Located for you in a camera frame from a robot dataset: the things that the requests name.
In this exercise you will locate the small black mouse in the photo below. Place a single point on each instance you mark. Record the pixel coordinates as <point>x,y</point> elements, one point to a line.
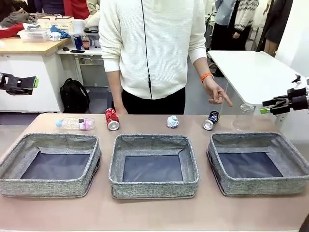
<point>65,48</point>

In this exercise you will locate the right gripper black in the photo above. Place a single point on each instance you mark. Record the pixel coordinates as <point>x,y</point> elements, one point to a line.
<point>300,101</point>

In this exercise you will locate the person's right forearm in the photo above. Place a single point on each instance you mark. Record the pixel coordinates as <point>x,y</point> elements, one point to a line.
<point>114,87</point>

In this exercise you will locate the cola drink cup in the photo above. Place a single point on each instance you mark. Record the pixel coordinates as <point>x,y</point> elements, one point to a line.
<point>86,43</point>

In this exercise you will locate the person in dark clothes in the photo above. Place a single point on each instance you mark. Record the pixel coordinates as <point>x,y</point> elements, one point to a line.
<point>51,6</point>

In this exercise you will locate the clear plastic bottle pink label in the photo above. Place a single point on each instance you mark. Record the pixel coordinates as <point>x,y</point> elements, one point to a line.
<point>72,123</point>

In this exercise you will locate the person in patterned sweater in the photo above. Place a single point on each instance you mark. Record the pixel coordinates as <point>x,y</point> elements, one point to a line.
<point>246,12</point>

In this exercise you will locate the person in dark coat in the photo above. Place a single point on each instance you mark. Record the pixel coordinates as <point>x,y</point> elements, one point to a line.
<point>277,19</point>

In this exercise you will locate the red cloth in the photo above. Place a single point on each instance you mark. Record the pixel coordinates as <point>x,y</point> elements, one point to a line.
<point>10,30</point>

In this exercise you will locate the black phone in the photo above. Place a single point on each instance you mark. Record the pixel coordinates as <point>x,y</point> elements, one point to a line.
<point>77,51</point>

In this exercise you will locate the low white desk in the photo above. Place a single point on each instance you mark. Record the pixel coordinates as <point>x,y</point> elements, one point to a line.
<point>91,51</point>

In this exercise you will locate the white paper ball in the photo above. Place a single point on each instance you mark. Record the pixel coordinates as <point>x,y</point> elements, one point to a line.
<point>172,121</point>

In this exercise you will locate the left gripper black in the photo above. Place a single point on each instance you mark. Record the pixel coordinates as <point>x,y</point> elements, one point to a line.
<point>3,83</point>

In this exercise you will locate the person in red top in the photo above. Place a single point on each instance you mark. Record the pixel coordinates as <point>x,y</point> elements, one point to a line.
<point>77,8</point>

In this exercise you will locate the clear plastic cup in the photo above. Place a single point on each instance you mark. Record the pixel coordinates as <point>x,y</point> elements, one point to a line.
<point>243,117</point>

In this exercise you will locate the person's left hand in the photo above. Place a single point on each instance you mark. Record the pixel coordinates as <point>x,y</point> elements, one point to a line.
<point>213,93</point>

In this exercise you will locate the person in light blue shirt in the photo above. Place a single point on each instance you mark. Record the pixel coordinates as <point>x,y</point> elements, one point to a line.
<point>224,14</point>

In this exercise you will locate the white paper roll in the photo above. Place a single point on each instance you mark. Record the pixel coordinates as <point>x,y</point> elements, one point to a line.
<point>79,26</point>

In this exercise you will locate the blue cloth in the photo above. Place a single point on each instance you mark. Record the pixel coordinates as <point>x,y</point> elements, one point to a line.
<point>60,32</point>

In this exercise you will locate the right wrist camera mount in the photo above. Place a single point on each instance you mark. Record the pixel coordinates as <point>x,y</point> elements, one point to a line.
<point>300,83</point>

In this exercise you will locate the person in white sweater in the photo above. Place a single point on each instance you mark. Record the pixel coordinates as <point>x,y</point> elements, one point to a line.
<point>169,48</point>

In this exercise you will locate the person's right hand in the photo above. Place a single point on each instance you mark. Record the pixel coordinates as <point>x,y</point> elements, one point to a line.
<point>121,110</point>

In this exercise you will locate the person's left forearm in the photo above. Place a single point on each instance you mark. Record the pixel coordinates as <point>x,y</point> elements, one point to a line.
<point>201,66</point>

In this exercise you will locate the orange wristband watch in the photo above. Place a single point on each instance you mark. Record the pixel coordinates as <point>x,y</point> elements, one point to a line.
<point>206,76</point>

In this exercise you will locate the crushed red soda can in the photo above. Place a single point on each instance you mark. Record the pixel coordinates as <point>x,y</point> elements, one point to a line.
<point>112,119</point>

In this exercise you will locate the crushed dark blue soda can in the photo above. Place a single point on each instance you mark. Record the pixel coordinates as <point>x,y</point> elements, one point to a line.
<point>211,120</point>

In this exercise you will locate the white plastic mesh basket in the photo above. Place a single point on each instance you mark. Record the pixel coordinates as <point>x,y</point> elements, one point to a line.
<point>33,35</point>

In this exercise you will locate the white folding table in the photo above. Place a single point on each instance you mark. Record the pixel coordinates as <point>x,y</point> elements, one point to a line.
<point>253,72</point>

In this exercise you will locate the blue drink can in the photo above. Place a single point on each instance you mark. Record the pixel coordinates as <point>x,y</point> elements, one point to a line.
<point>77,42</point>

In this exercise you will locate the grey fabric basket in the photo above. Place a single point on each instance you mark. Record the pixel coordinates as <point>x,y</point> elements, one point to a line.
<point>48,187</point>
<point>152,189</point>
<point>263,187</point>

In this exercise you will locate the black backpack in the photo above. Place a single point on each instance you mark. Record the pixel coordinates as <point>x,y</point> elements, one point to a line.
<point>73,96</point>

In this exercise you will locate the grey cloth heap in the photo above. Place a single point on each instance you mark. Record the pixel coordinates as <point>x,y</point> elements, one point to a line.
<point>14,18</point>

